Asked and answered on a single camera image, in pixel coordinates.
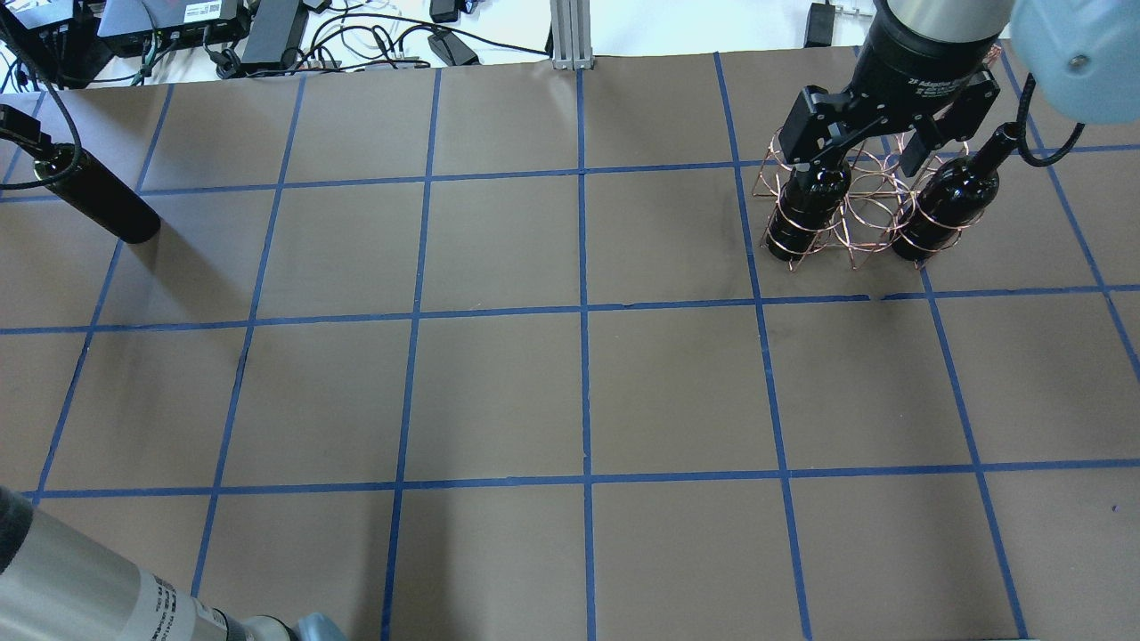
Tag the brown paper table mat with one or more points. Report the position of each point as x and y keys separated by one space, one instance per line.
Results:
x=496 y=353

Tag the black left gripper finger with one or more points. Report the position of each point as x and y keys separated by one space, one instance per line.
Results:
x=24 y=130

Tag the black power adapter brick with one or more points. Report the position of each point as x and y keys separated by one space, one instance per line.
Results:
x=276 y=30

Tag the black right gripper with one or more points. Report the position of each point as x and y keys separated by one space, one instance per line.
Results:
x=908 y=62

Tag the dark glass wine bottle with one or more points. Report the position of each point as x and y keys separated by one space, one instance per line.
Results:
x=88 y=185

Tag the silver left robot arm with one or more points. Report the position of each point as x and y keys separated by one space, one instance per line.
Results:
x=57 y=583

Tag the copper wire wine basket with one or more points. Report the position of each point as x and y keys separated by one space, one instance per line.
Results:
x=871 y=212

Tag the dark wine bottle in basket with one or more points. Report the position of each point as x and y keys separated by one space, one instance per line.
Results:
x=800 y=218

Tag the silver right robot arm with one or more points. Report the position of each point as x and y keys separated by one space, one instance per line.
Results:
x=1080 y=55

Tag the aluminium frame post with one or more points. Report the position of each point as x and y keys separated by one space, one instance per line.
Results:
x=571 y=35

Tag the small black power adapter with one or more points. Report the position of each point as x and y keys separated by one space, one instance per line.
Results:
x=451 y=50

